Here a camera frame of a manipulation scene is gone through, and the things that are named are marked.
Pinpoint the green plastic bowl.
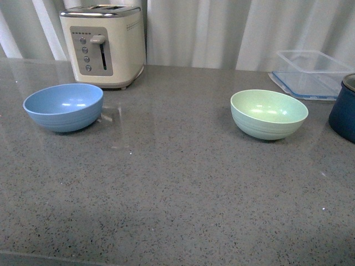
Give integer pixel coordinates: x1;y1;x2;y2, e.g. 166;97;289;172
230;89;308;140

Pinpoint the clear container lid blue seal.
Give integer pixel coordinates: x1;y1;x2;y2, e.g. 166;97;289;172
269;71;346;101

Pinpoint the blue plastic bowl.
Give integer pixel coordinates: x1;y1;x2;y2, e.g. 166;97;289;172
23;83;104;132

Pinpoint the cream two-slot toaster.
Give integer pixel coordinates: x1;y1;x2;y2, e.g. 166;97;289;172
60;4;146;89

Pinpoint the clear plastic food container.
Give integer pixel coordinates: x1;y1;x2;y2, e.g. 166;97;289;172
276;50;354;80

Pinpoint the blue saucepan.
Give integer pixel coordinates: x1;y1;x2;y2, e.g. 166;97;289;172
328;73;354;143

